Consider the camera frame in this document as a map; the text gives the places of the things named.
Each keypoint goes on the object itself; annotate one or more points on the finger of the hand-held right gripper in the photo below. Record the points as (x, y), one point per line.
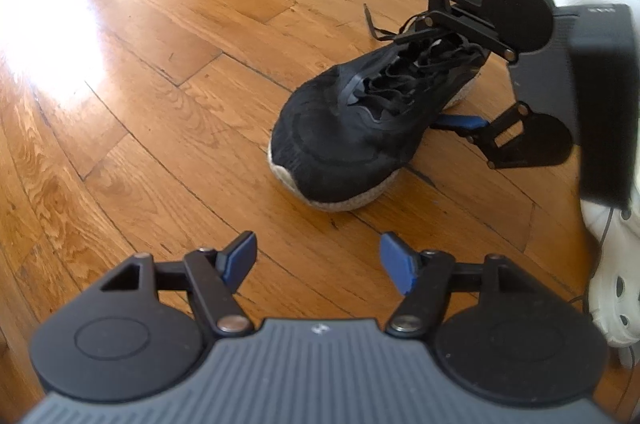
(465, 31)
(467, 122)

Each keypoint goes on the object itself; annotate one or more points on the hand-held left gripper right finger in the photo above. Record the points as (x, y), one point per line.
(398, 261)

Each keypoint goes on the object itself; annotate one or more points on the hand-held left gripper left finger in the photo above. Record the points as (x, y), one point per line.
(239, 259)

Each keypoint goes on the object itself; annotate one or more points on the black sneaker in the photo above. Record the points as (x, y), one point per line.
(340, 143)

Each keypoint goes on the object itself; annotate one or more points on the white clog with charms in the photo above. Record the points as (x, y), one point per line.
(617, 299)

